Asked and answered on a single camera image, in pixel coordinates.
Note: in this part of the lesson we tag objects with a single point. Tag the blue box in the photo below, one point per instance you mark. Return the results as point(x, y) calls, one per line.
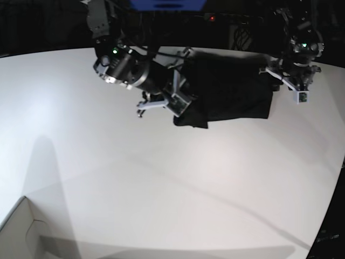
point(168, 5)

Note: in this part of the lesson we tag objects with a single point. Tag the black t-shirt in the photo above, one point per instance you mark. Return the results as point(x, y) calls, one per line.
point(225, 88)

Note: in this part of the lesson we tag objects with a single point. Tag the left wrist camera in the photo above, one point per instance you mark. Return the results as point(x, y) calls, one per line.
point(301, 96)

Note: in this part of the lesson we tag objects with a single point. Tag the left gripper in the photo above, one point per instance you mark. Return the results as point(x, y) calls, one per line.
point(296, 73)

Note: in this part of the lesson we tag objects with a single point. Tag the white cardboard box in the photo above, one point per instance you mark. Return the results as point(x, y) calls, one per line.
point(23, 236)

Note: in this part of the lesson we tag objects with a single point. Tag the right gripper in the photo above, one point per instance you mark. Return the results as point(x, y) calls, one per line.
point(153, 79)

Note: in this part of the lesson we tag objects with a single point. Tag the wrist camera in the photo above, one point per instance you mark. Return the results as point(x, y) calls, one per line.
point(301, 96)
point(177, 103)

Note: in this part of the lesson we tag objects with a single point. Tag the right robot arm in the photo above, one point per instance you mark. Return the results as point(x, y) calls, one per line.
point(116, 59)

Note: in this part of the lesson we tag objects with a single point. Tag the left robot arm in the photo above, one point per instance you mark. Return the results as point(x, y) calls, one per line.
point(302, 43)

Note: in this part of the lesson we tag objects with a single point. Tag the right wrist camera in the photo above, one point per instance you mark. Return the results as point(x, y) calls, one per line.
point(177, 103)

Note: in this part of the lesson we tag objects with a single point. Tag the black power strip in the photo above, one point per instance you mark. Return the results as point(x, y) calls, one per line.
point(232, 18)

